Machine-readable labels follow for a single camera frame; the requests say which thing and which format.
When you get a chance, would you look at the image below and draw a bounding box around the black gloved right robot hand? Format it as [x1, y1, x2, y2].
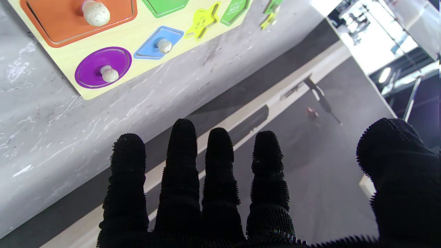
[96, 118, 441, 248]

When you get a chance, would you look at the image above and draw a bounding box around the blue diamond puzzle piece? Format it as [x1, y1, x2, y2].
[133, 26, 185, 60]

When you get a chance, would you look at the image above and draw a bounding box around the purple circle puzzle piece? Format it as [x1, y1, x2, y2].
[74, 46, 133, 89]

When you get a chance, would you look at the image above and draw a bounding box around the yellow wooden shape puzzle board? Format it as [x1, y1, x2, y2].
[7, 0, 254, 101]

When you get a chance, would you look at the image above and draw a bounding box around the green hexagon puzzle piece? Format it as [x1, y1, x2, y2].
[141, 0, 190, 18]

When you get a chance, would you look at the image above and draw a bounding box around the orange rectangle puzzle piece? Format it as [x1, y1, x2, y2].
[20, 0, 138, 48]

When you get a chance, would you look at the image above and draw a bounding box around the wooden cutting board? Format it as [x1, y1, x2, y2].
[359, 175, 377, 198]

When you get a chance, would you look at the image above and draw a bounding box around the yellow star puzzle piece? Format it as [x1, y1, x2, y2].
[260, 14, 278, 30]

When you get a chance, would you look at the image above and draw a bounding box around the green pentagon puzzle piece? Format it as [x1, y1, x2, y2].
[264, 0, 284, 15]

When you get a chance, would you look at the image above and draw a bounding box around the bright white studio lamp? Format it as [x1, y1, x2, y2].
[378, 67, 392, 84]

